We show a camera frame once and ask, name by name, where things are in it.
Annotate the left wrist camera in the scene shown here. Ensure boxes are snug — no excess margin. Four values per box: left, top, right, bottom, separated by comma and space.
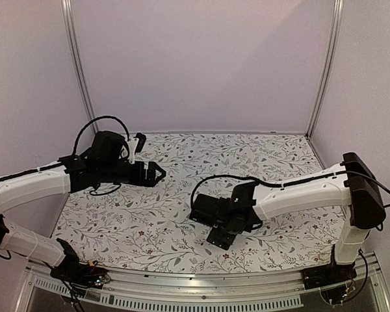
135, 133, 147, 153

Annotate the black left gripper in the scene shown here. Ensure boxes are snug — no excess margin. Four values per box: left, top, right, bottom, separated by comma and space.
99, 161, 166, 187

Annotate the floral patterned table mat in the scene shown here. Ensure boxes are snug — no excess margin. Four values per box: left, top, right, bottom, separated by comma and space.
53, 134, 344, 274

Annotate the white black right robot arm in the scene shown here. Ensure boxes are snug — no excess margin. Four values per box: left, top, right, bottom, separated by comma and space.
189, 152, 386, 283

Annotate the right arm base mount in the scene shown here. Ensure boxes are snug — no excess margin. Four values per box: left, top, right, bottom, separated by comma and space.
300, 257, 357, 290

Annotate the right aluminium frame post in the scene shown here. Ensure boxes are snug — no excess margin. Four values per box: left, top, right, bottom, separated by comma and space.
305, 0, 344, 140

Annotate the left aluminium frame post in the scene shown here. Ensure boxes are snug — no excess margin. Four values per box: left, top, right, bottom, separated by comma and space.
60, 0, 96, 121

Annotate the aluminium front rail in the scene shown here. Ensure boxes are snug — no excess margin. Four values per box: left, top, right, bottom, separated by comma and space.
16, 252, 390, 311

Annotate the aluminium frame post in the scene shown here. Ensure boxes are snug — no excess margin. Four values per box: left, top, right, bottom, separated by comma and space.
60, 0, 96, 121
305, 0, 344, 140

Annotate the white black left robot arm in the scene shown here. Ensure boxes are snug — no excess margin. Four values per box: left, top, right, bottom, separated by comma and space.
0, 131, 166, 282

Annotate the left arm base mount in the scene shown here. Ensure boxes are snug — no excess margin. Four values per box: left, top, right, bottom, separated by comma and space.
50, 239, 111, 289

